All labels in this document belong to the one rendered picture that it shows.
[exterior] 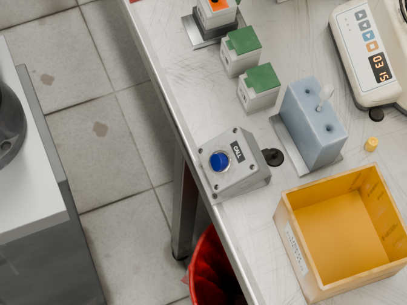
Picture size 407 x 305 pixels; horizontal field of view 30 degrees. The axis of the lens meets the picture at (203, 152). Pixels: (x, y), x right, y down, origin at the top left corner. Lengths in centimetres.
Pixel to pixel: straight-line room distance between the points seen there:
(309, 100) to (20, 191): 40
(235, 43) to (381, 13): 21
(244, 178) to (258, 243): 10
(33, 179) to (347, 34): 50
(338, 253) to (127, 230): 99
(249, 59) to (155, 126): 98
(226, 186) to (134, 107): 111
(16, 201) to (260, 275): 34
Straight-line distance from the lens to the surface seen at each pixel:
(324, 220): 106
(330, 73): 117
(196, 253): 148
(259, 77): 107
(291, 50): 117
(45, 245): 131
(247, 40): 109
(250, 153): 100
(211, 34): 114
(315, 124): 101
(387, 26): 112
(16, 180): 104
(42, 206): 102
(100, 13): 224
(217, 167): 100
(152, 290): 192
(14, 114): 103
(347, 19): 117
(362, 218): 107
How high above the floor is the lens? 187
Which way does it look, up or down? 67 degrees down
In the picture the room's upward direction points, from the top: 8 degrees clockwise
